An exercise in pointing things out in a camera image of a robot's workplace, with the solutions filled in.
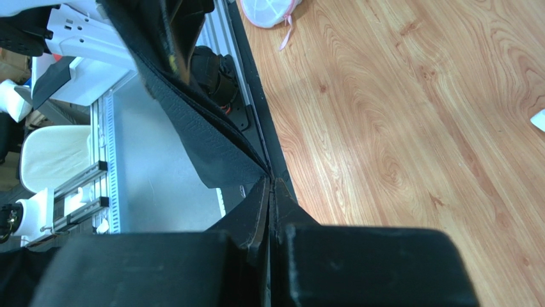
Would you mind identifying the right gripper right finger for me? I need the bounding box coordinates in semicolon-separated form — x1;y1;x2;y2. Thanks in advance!
271;179;479;306

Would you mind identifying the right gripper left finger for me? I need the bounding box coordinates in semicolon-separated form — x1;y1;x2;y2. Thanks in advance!
31;177;271;306

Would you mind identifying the black paper napkin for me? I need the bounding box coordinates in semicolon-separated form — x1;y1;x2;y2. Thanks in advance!
102;1;268;188

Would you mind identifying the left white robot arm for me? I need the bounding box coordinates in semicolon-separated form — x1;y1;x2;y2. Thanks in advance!
1;1;136;70

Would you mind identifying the pink rimmed white mesh basket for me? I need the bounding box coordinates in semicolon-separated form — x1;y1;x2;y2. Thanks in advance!
241;0;302;51

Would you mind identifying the white stand base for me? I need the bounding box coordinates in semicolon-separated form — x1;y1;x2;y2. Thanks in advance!
530;109;545;132

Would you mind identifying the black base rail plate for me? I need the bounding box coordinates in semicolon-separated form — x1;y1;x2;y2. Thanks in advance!
189;0;299;214

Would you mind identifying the aluminium frame rail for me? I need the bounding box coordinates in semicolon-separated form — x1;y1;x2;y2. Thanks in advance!
25;0;257;246

